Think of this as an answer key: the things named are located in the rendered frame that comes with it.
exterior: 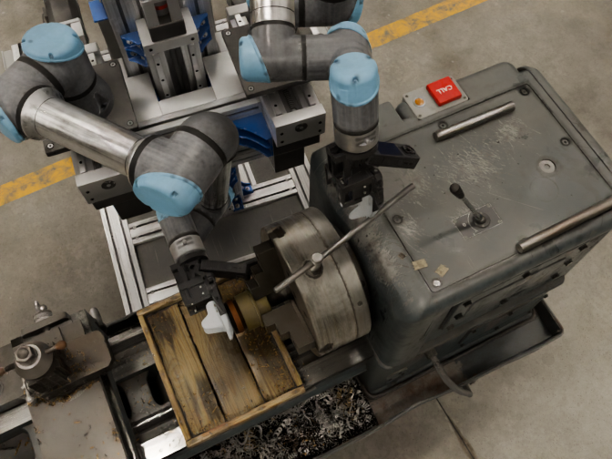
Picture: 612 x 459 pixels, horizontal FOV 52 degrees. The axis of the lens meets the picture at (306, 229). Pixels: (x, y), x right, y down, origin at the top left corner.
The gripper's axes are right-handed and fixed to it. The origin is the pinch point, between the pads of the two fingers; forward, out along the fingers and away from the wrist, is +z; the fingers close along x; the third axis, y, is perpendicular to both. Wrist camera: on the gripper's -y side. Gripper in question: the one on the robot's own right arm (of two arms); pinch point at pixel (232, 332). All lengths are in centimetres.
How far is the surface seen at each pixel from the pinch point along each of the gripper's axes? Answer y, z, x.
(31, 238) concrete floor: 60, -108, -108
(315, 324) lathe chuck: -15.8, 8.5, 9.8
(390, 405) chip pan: -35, 22, -54
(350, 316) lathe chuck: -23.2, 9.5, 8.3
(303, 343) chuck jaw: -12.8, 9.3, 2.7
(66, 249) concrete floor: 48, -97, -108
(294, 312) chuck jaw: -13.9, 2.1, 2.1
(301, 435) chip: -7, 20, -48
